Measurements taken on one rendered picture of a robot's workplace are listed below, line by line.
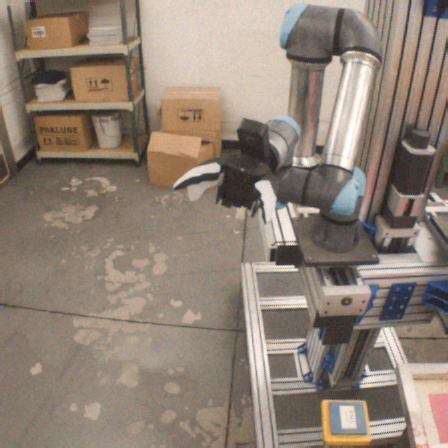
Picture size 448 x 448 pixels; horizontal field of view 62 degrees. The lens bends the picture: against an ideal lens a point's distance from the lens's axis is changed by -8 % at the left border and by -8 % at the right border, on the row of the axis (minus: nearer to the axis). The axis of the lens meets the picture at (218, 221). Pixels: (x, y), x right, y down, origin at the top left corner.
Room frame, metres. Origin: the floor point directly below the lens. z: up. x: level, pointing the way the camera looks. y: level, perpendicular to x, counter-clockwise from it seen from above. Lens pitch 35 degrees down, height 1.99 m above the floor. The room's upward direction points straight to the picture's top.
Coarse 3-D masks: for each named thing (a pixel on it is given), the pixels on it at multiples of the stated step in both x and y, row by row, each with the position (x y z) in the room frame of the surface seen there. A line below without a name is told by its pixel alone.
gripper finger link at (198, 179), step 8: (192, 168) 0.57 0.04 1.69; (200, 168) 0.57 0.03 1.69; (208, 168) 0.57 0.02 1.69; (216, 168) 0.57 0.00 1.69; (184, 176) 0.54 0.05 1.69; (192, 176) 0.54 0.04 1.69; (200, 176) 0.55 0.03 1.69; (208, 176) 0.56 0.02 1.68; (216, 176) 0.56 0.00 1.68; (176, 184) 0.53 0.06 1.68; (184, 184) 0.53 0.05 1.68; (192, 184) 0.55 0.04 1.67; (200, 184) 0.56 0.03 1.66; (208, 184) 0.57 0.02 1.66; (216, 184) 0.58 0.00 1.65; (192, 192) 0.56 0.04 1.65; (200, 192) 0.57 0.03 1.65; (192, 200) 0.56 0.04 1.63
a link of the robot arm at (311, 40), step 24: (288, 24) 0.97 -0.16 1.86; (312, 24) 0.95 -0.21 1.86; (336, 24) 0.93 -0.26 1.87; (288, 48) 0.99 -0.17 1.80; (312, 48) 0.95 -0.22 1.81; (336, 48) 0.93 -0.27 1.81; (312, 72) 0.96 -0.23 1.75; (312, 96) 0.96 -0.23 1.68; (312, 120) 0.97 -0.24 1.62; (312, 144) 0.97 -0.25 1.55; (312, 168) 0.96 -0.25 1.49
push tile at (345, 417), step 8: (336, 408) 0.54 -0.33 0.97; (344, 408) 0.54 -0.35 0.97; (352, 408) 0.54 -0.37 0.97; (360, 408) 0.54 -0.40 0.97; (336, 416) 0.52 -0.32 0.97; (344, 416) 0.52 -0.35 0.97; (352, 416) 0.51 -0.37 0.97; (360, 416) 0.51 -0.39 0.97; (336, 424) 0.49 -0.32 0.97; (344, 424) 0.49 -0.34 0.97; (352, 424) 0.49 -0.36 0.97; (360, 424) 0.49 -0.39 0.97; (336, 432) 0.47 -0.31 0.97; (344, 432) 0.47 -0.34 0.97; (352, 432) 0.47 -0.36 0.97; (360, 432) 0.46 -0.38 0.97
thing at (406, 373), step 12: (396, 372) 0.65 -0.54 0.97; (408, 372) 0.63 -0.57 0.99; (420, 372) 0.63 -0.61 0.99; (432, 372) 0.62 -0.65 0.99; (444, 372) 0.62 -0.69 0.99; (408, 384) 0.59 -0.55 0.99; (408, 396) 0.55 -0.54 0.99; (408, 408) 0.51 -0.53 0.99; (420, 408) 0.51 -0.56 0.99; (408, 420) 0.48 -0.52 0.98; (420, 420) 0.47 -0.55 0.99; (408, 432) 0.45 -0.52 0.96; (420, 432) 0.44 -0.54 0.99; (420, 444) 0.40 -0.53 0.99
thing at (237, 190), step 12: (228, 156) 0.62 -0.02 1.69; (240, 156) 0.62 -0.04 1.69; (276, 156) 0.65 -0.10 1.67; (240, 168) 0.58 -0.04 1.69; (252, 168) 0.58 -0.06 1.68; (264, 168) 0.58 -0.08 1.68; (276, 168) 0.65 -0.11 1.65; (228, 180) 0.58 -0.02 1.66; (240, 180) 0.57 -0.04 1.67; (252, 180) 0.57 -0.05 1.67; (228, 192) 0.58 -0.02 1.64; (240, 192) 0.57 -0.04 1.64; (252, 192) 0.56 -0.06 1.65; (228, 204) 0.58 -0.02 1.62; (240, 204) 0.57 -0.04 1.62; (252, 204) 0.58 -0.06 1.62; (252, 216) 0.56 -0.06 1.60
